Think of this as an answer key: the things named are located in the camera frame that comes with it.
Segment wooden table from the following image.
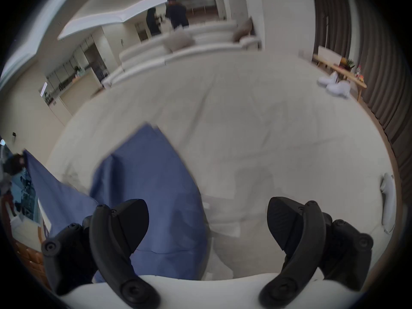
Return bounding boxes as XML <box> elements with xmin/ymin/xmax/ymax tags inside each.
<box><xmin>312</xmin><ymin>45</ymin><xmax>367</xmax><ymax>101</ymax></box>

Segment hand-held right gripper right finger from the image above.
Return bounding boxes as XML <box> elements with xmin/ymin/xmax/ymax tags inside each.
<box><xmin>258</xmin><ymin>197</ymin><xmax>374</xmax><ymax>308</ymax></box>

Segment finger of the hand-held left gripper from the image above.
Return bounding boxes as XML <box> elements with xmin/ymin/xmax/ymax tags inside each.
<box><xmin>6</xmin><ymin>153</ymin><xmax>27</xmax><ymax>177</ymax></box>

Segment white hand controller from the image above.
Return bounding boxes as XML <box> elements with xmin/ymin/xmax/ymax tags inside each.
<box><xmin>380</xmin><ymin>173</ymin><xmax>396</xmax><ymax>234</ymax></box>

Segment bed with beige sheet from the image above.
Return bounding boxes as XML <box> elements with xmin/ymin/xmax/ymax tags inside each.
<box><xmin>39</xmin><ymin>48</ymin><xmax>400</xmax><ymax>281</ymax></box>

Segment beige cushion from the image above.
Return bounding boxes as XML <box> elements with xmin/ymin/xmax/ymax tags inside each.
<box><xmin>232</xmin><ymin>17</ymin><xmax>255</xmax><ymax>42</ymax></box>
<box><xmin>162</xmin><ymin>31</ymin><xmax>194</xmax><ymax>52</ymax></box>

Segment white bunched cloth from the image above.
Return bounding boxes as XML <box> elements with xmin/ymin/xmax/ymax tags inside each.
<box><xmin>317</xmin><ymin>71</ymin><xmax>351</xmax><ymax>98</ymax></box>

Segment white sofa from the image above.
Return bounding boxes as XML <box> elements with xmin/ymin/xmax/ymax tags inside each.
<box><xmin>101</xmin><ymin>20</ymin><xmax>261</xmax><ymax>89</ymax></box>

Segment brown curtain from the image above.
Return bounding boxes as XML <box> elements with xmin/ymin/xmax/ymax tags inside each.
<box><xmin>312</xmin><ymin>0</ymin><xmax>410</xmax><ymax>205</ymax></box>

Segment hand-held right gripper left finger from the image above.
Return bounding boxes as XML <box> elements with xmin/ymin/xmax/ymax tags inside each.
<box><xmin>41</xmin><ymin>199</ymin><xmax>161</xmax><ymax>309</ymax></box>

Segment kitchen counter with cabinets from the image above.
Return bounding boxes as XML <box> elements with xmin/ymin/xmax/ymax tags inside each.
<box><xmin>40</xmin><ymin>34</ymin><xmax>111</xmax><ymax>115</ymax></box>

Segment blue garment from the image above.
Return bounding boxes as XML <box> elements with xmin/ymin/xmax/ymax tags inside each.
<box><xmin>23</xmin><ymin>123</ymin><xmax>211</xmax><ymax>284</ymax></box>

